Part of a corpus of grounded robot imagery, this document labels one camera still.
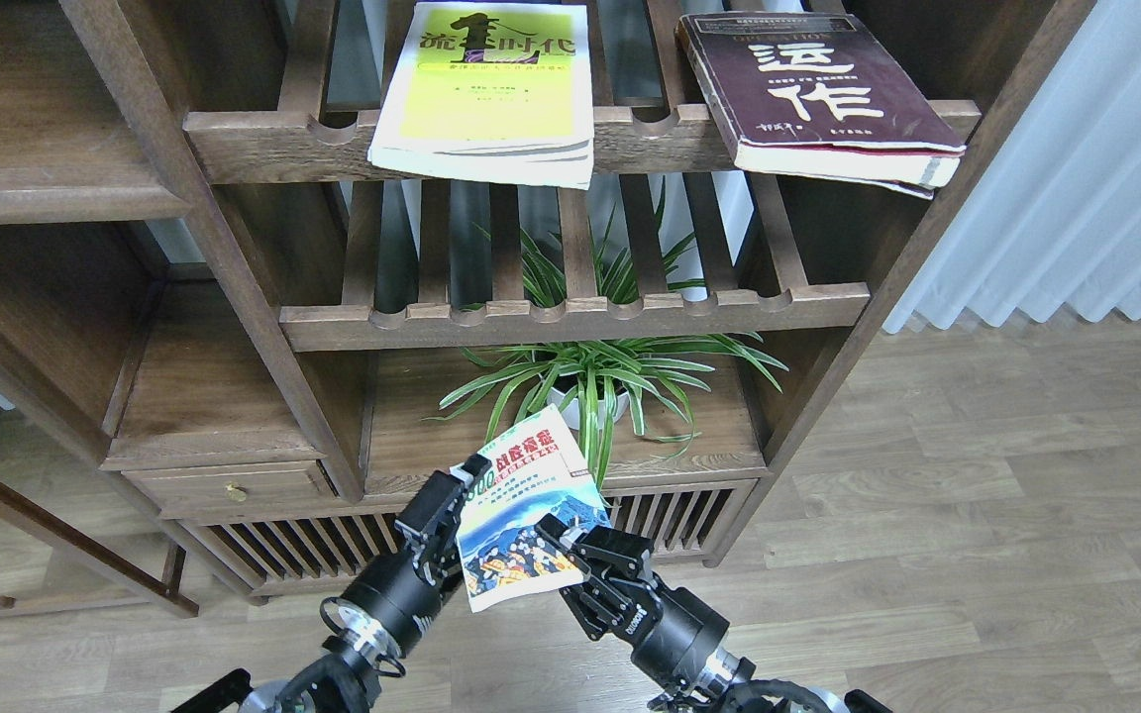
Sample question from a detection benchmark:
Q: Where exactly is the white book with colourful picture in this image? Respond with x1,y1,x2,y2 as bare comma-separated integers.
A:
458,419,610,613

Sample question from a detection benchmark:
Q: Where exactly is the white pleated curtain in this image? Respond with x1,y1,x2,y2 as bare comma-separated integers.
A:
884,1,1141,333

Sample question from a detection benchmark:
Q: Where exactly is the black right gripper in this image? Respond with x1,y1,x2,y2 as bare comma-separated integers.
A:
535,515,733,694

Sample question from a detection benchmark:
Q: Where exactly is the yellow green cover book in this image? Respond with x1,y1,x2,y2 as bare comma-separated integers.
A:
367,1,594,191

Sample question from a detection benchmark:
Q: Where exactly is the dark wooden bookshelf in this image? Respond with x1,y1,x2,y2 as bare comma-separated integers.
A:
0,1,1092,617

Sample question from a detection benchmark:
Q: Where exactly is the green spider plant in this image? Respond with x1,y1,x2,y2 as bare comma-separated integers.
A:
427,176,788,491

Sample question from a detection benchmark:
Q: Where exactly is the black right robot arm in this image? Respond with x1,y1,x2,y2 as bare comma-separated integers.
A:
536,515,887,712

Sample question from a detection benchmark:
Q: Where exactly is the white plant pot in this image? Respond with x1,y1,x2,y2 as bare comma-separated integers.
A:
547,381,632,430

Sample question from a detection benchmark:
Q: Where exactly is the wooden drawer with brass knob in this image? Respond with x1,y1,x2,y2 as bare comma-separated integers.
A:
123,460,337,518

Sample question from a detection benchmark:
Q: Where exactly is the dark maroon cover book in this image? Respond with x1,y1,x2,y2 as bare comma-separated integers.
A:
675,13,966,198

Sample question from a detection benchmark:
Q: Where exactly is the right slatted cabinet door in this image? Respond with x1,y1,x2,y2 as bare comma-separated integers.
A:
605,478,758,567

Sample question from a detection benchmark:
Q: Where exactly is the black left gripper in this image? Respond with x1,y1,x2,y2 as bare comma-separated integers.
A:
337,455,492,659

